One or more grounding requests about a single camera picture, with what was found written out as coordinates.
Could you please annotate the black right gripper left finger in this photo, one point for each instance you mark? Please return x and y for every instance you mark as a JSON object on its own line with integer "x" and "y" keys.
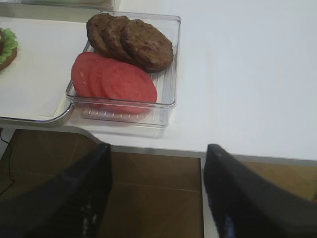
{"x": 69, "y": 205}

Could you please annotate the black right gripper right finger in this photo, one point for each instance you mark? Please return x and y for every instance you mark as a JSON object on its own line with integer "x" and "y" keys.
{"x": 245, "y": 205}

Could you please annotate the green lettuce leaf on burger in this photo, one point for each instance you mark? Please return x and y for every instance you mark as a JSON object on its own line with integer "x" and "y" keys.
{"x": 9, "y": 42}

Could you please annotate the clear lettuce and cheese container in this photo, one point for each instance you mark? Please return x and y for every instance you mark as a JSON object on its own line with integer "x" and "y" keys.
{"x": 110, "y": 5}

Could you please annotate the white serving tray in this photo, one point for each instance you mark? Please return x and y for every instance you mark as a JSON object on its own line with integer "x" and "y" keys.
{"x": 33, "y": 86}

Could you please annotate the red tomato slice back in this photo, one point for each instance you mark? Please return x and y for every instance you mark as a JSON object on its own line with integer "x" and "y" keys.
{"x": 81, "y": 70}

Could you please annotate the red tomato slice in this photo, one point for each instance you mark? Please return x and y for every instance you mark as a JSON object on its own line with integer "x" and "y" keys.
{"x": 95, "y": 77}
{"x": 81, "y": 70}
{"x": 125, "y": 82}

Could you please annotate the red tomato slice front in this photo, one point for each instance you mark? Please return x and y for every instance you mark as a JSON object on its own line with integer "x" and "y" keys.
{"x": 125, "y": 82}

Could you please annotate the clear patty and tomato container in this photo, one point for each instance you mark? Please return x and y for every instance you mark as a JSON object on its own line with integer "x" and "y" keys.
{"x": 139, "y": 113}

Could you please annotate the red tomato slice middle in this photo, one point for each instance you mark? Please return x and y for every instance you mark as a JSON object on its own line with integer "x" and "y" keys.
{"x": 95, "y": 77}

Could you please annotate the bottom burger bun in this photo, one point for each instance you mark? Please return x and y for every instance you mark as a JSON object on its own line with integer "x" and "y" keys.
{"x": 9, "y": 59}

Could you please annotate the brown patty back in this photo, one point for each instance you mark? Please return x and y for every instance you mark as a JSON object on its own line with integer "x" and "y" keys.
{"x": 95, "y": 27}

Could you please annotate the brown patty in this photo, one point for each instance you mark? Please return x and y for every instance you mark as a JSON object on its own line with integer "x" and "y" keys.
{"x": 147, "y": 45}
{"x": 112, "y": 38}
{"x": 95, "y": 27}

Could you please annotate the brown patty front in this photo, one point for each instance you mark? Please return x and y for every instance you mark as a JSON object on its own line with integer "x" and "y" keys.
{"x": 147, "y": 45}

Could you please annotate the brown patty middle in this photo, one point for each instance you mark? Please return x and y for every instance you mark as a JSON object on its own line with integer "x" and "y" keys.
{"x": 112, "y": 38}

